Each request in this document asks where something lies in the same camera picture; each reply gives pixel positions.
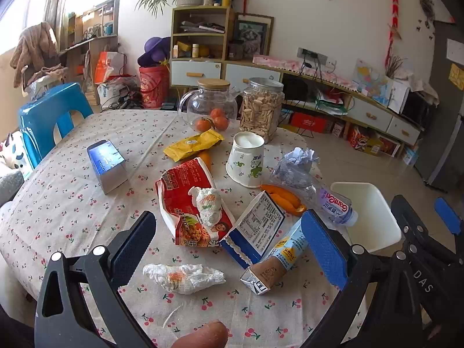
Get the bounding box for colourful map board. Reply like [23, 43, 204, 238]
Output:
[351, 58, 394, 107]

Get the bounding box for clear plastic snack jar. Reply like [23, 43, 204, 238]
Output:
[238, 77, 285, 144]

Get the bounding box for green white plastic bag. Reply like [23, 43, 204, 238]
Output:
[315, 90, 354, 115]

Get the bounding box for blue white carton box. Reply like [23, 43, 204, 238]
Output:
[220, 190, 286, 269]

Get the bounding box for white paper bag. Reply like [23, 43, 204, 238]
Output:
[388, 79, 410, 114]

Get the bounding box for silver blue box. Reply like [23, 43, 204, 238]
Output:
[87, 139, 129, 194]

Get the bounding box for tangled black cables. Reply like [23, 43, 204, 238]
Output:
[99, 83, 144, 111]

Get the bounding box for purple hat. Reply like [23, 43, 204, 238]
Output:
[138, 36, 171, 68]

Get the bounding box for white paper sheet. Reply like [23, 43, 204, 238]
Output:
[446, 39, 464, 60]

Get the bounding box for white printed bag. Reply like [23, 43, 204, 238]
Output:
[97, 81, 126, 107]

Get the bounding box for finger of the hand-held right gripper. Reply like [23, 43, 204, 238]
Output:
[391, 195, 464, 272]
[434, 197, 464, 251]

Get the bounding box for framed cat picture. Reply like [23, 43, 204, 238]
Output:
[232, 12, 275, 60]

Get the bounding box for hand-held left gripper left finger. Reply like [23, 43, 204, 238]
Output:
[34, 210, 160, 348]

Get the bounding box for wooden desk with shelves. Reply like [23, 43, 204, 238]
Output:
[58, 0, 120, 106]

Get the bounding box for glass teapot with bamboo lid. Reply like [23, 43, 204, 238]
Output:
[177, 79, 240, 131]

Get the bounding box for white wrapper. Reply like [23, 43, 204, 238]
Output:
[190, 186, 222, 227]
[142, 263, 226, 295]

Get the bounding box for grey wall socket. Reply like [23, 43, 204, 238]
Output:
[297, 48, 329, 68]

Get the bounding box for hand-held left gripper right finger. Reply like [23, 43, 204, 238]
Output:
[301, 209, 414, 348]

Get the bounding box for black bag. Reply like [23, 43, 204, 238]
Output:
[283, 74, 318, 104]

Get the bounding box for crushed clear plastic bottle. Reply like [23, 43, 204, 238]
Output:
[270, 157, 359, 227]

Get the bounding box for red noodle wrapper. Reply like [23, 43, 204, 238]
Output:
[155, 157, 234, 248]

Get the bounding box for yellow snack packet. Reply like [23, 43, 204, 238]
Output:
[163, 128, 225, 162]

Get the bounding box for wooden shelf unit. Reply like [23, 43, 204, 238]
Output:
[170, 6, 236, 60]

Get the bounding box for colourful lion print box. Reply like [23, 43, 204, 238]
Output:
[348, 125, 385, 156]

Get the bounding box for red flat box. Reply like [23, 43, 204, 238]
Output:
[290, 112, 334, 135]

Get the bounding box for red bucket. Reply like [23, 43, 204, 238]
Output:
[139, 65, 171, 109]

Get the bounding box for cherry print tablecloth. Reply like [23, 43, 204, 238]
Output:
[0, 109, 367, 348]

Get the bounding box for dried twigs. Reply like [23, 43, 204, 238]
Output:
[384, 55, 407, 78]

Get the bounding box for person's left hand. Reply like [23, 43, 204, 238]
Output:
[170, 320, 229, 348]

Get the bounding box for brown clothing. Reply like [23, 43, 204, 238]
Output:
[10, 22, 60, 88]

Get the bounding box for red zigzag hanging ornament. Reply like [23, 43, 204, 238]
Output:
[384, 0, 401, 66]

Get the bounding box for orange white bag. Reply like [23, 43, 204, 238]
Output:
[95, 51, 124, 84]

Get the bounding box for pale blue drink carton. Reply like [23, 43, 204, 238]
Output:
[240, 221, 310, 295]

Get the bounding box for white green paper cup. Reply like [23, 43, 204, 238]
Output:
[226, 131, 265, 188]

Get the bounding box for blue plastic stool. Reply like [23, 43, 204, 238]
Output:
[18, 83, 94, 169]

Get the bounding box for long cabinet with white drawers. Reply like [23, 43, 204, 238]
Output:
[170, 58, 425, 160]

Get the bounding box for floral cloth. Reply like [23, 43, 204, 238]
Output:
[393, 67, 439, 106]

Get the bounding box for yellow note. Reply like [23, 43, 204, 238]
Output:
[449, 63, 464, 90]

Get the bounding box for grey fridge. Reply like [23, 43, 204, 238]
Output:
[415, 20, 464, 193]

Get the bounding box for black microwave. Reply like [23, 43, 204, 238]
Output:
[402, 90, 432, 127]

